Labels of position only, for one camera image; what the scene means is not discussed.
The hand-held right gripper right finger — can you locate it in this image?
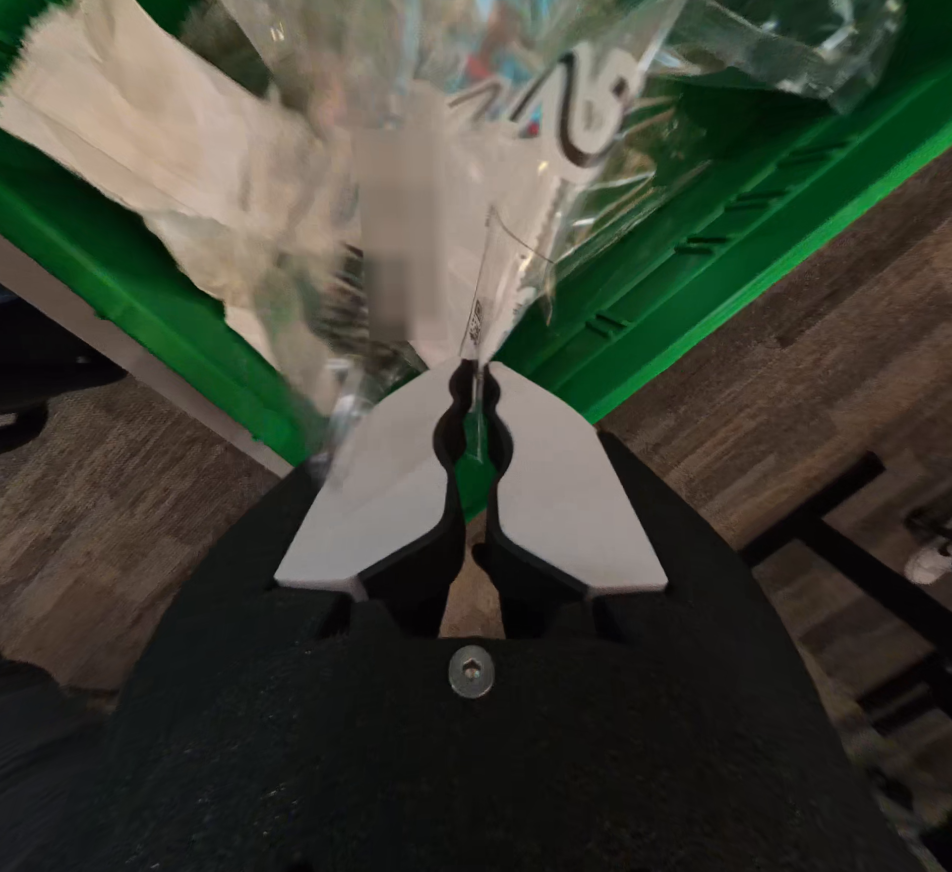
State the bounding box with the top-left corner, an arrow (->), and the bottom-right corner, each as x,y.
476,362 -> 666,632

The black metal furniture frame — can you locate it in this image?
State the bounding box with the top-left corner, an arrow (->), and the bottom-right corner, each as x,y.
740,453 -> 952,813

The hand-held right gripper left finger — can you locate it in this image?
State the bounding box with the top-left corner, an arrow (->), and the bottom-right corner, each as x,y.
276,362 -> 465,627

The clear plastic bag of lego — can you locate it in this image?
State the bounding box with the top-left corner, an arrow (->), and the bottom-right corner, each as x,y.
179,0 -> 745,434

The white paper bag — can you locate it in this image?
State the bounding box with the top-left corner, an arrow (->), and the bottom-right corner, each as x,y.
0,0 -> 365,360

